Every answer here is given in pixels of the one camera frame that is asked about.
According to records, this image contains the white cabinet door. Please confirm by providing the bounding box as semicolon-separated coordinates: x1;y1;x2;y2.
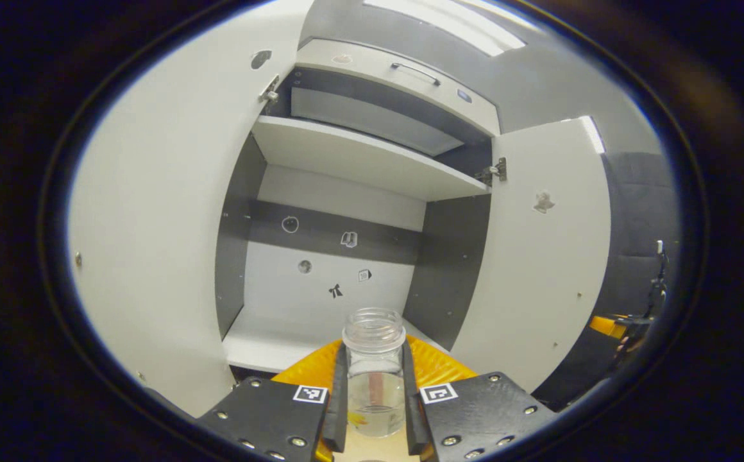
449;115;611;393
67;0;315;418

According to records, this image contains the clear glass bottle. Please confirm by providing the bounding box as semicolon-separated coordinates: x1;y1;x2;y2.
341;308;408;439

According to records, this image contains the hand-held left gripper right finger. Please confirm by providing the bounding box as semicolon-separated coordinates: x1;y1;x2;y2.
401;334;559;462

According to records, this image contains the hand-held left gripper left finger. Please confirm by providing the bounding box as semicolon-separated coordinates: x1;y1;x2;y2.
196;339;350;462

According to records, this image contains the black backdrop cloth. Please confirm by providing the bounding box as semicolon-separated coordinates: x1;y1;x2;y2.
532;151;681;411

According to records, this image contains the white cabinet drawer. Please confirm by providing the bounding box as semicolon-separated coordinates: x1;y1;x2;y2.
295;38;501;137

